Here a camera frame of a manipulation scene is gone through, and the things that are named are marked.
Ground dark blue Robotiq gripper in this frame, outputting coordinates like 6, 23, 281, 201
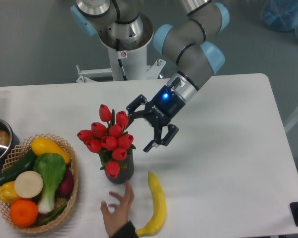
126, 85, 187, 153

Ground red tulip bouquet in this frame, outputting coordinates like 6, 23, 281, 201
77, 104, 135, 171

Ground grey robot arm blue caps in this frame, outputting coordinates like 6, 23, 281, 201
71, 0, 229, 152

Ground dark sleeved forearm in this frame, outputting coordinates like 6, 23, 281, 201
109, 221, 138, 238

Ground dark grey ribbed vase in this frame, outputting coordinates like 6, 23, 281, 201
104, 153, 134, 184

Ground person's bare hand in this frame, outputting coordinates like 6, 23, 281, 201
100, 180, 135, 238

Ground yellow banana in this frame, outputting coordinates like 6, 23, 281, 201
136, 171, 167, 237

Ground purple sweet potato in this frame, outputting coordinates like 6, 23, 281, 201
58, 167, 74, 196

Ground green bok choy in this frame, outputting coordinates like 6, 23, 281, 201
33, 153, 66, 214

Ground yellow squash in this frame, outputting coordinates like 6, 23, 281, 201
31, 137, 71, 164

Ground woven wicker basket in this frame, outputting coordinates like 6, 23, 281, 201
0, 134, 78, 234

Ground dark green cucumber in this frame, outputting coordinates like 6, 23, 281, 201
0, 149, 37, 186

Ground white round radish slice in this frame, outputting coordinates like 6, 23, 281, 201
14, 171, 43, 199

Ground green chili pepper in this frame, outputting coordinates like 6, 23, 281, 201
37, 203, 67, 226

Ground orange fruit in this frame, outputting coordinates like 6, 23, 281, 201
9, 199, 38, 227

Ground yellow bell pepper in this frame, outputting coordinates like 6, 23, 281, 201
0, 181, 21, 205

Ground blue plastic bag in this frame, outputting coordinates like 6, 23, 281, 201
260, 0, 298, 39

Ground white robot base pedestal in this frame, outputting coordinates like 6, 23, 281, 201
73, 11, 166, 83

